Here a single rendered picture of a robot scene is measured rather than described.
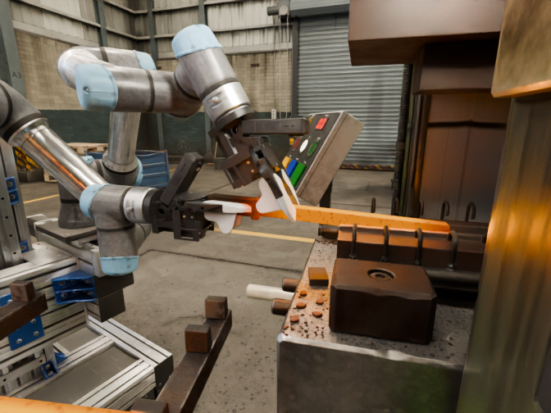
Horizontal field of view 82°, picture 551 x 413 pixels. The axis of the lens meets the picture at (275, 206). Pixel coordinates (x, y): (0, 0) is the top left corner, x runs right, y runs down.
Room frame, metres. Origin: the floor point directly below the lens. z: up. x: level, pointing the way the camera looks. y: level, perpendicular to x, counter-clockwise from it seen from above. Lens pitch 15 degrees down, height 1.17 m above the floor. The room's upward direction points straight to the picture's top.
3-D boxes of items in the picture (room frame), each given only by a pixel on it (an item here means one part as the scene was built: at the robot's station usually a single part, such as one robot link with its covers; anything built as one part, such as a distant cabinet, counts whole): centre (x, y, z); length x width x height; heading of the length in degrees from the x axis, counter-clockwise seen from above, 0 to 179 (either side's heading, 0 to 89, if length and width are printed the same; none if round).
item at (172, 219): (0.61, 0.19, 0.99); 0.12 x 0.08 x 0.09; 76
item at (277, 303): (0.47, -0.01, 0.87); 0.04 x 0.03 x 0.03; 76
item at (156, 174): (5.48, 2.53, 0.36); 1.20 x 0.80 x 0.72; 59
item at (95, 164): (1.10, 0.69, 0.98); 0.13 x 0.12 x 0.14; 128
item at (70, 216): (1.10, 0.69, 0.87); 0.15 x 0.15 x 0.10
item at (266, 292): (0.91, -0.12, 0.62); 0.44 x 0.05 x 0.05; 76
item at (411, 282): (0.37, -0.13, 0.95); 0.12 x 0.08 x 0.06; 76
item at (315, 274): (0.48, -0.07, 0.92); 0.04 x 0.03 x 0.01; 177
